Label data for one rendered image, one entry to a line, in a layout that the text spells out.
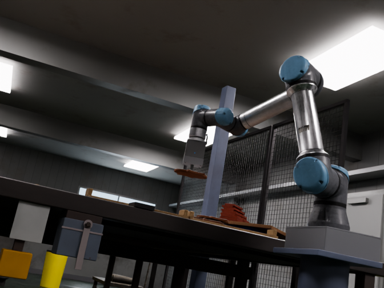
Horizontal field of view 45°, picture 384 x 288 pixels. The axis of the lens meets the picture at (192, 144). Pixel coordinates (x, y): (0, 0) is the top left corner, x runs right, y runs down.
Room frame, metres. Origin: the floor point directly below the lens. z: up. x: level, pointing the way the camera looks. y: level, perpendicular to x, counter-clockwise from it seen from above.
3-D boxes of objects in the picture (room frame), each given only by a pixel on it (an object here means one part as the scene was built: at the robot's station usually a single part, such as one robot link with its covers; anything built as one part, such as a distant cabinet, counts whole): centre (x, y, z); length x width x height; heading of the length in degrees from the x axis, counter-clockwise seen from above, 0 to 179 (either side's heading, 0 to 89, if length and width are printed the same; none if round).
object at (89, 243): (1.61, 0.32, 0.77); 0.14 x 0.11 x 0.18; 113
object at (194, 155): (1.97, -0.02, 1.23); 0.10 x 0.09 x 0.16; 3
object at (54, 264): (8.99, 2.11, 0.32); 0.42 x 0.41 x 0.65; 21
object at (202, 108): (1.95, -0.02, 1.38); 0.09 x 0.08 x 0.11; 49
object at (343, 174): (1.68, -0.53, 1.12); 0.13 x 0.12 x 0.14; 139
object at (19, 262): (1.53, 0.49, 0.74); 0.09 x 0.08 x 0.24; 113
